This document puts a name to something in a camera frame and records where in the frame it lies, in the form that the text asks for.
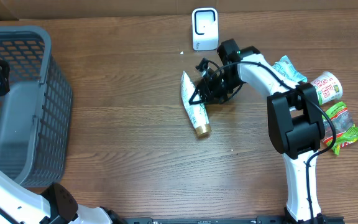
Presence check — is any white tube gold cap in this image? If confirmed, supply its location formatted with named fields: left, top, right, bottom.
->
left=181, top=71, right=212, bottom=138

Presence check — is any teal white pouch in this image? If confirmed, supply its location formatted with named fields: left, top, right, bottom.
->
left=272, top=55, right=308, bottom=83

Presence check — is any cup noodles container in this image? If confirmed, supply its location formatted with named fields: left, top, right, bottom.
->
left=311, top=72, right=343, bottom=105

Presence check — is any green snack packet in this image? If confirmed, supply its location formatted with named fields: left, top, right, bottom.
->
left=326, top=101, right=358, bottom=156

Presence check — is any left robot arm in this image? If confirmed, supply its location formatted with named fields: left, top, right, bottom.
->
left=0, top=56, right=122, bottom=223

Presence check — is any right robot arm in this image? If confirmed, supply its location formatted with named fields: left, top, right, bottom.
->
left=189, top=39, right=327, bottom=223

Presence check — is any white barcode scanner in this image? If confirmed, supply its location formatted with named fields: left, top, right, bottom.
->
left=191, top=7, right=219, bottom=51

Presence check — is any grey plastic mesh basket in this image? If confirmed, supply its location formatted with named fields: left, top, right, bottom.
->
left=0, top=26, right=73, bottom=187

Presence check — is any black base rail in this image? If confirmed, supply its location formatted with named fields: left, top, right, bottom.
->
left=116, top=216, right=345, bottom=224

